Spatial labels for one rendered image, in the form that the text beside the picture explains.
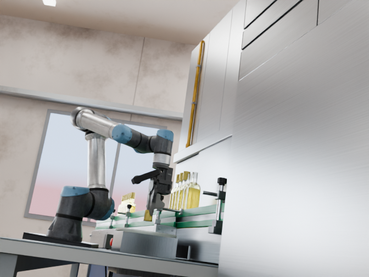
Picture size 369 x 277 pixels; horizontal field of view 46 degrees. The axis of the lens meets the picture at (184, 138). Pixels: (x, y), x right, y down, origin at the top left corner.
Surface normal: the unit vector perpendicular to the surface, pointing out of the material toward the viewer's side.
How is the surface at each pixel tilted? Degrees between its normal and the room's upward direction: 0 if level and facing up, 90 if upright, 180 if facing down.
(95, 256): 90
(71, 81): 90
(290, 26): 90
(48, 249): 90
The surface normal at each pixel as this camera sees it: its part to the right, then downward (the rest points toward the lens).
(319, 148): -0.93, -0.21
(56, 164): 0.08, -0.26
